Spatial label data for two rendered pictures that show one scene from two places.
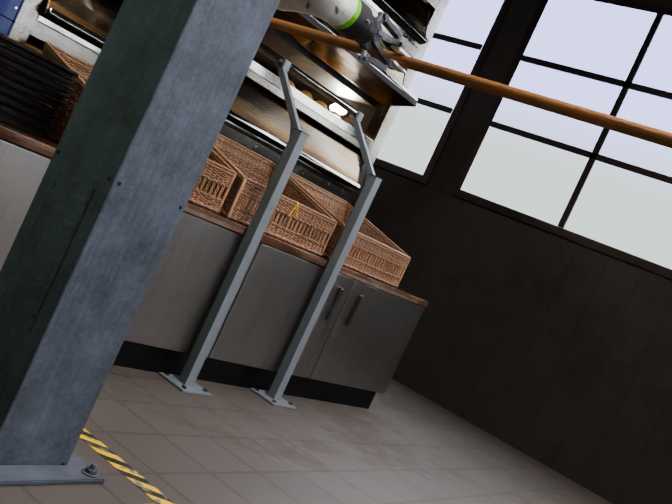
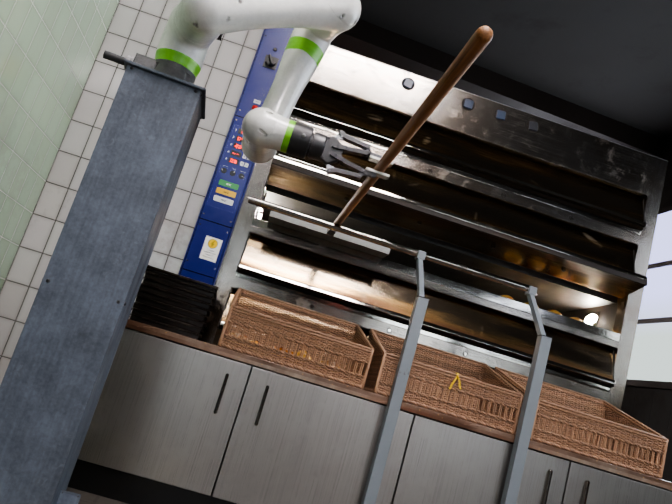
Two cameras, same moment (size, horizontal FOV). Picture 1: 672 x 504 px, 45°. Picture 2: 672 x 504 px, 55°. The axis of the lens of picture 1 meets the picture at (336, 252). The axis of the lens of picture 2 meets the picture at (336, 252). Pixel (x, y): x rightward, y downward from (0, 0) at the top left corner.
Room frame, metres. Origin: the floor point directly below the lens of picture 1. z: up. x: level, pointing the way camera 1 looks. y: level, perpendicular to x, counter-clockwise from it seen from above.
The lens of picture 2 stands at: (0.92, -1.17, 0.54)
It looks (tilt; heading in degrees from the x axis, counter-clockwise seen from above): 12 degrees up; 47
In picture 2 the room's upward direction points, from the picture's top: 17 degrees clockwise
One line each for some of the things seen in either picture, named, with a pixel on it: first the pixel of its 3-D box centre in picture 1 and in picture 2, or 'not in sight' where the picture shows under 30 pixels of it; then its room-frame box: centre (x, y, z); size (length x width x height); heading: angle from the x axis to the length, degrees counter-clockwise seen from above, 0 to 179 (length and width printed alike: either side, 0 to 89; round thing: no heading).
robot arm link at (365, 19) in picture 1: (350, 17); (301, 141); (1.95, 0.21, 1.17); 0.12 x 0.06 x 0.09; 53
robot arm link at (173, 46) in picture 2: not in sight; (187, 39); (1.64, 0.45, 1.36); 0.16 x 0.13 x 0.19; 74
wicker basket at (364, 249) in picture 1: (339, 227); (571, 417); (3.56, 0.03, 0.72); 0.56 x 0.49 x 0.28; 143
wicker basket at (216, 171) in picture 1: (134, 129); (295, 333); (2.63, 0.77, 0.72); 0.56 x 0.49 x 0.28; 143
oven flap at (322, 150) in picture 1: (238, 98); (432, 310); (3.25, 0.62, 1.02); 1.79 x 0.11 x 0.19; 142
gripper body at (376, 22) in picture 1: (367, 31); (326, 149); (2.00, 0.16, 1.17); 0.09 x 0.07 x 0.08; 143
